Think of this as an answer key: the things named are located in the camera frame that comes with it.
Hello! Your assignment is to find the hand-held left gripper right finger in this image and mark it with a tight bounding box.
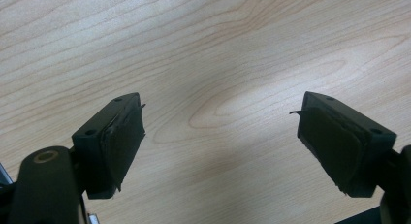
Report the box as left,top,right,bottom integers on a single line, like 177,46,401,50
289,90,398,199

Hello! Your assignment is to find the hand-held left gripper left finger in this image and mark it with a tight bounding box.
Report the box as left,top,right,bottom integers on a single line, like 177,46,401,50
71,91,147,200

